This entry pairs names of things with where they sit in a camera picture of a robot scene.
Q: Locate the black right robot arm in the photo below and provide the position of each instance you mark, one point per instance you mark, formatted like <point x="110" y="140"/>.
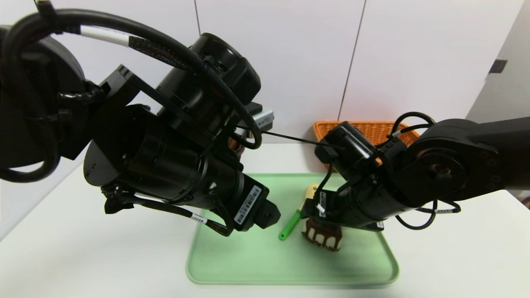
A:
<point x="455" y="165"/>

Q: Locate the thin black zip tie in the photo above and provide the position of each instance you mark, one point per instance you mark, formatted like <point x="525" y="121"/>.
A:
<point x="290" y="138"/>

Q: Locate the dark wall bracket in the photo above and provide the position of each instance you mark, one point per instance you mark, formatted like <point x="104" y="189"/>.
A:
<point x="498" y="65"/>

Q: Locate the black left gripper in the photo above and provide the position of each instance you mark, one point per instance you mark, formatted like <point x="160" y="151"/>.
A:
<point x="249" y="205"/>

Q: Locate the light green plastic tray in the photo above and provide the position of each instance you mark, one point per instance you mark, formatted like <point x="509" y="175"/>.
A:
<point x="269" y="265"/>

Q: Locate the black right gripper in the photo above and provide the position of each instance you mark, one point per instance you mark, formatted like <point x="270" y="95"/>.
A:
<point x="318" y="205"/>

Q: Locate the chocolate blueberry cake slice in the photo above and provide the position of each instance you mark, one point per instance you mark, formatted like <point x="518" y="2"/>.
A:
<point x="321" y="241"/>

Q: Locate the brown towel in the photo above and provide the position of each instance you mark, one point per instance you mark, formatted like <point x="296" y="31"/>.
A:
<point x="233" y="145"/>

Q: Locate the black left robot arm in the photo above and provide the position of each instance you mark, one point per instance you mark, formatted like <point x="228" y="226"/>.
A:
<point x="33" y="103"/>

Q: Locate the orange wicker basket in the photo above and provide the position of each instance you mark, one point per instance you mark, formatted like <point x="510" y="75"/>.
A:
<point x="372" y="130"/>

